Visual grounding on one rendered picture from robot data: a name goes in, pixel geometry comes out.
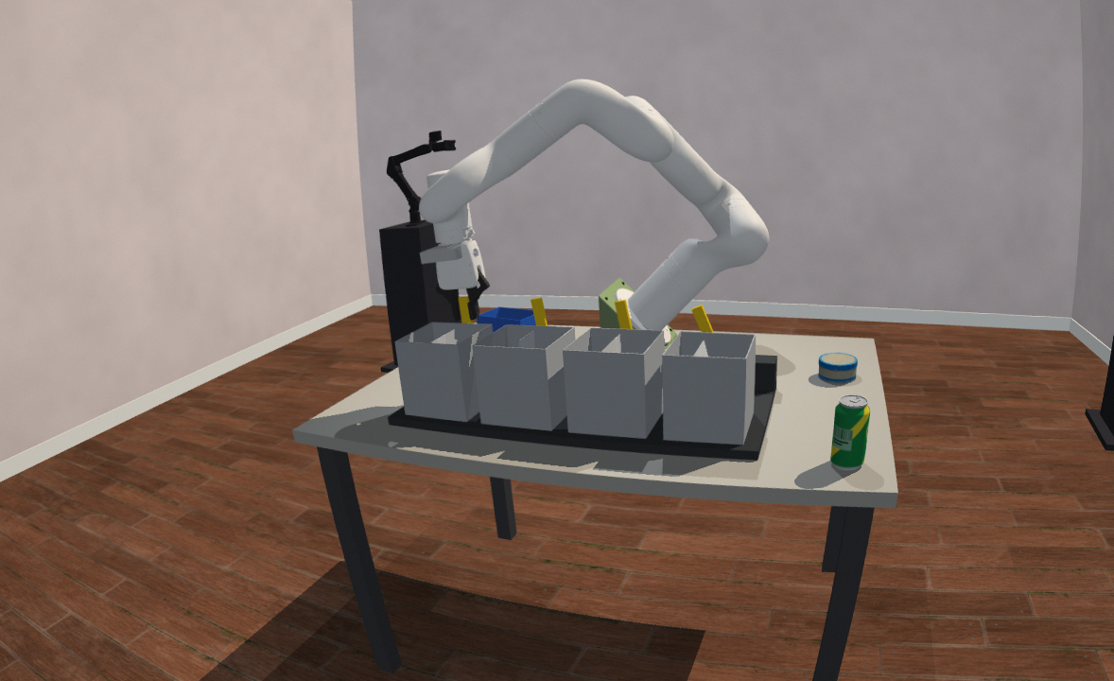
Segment green drink can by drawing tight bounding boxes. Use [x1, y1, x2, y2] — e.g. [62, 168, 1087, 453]
[830, 395, 870, 470]

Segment blue open bin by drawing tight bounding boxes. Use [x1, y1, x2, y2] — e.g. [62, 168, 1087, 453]
[477, 307, 536, 332]

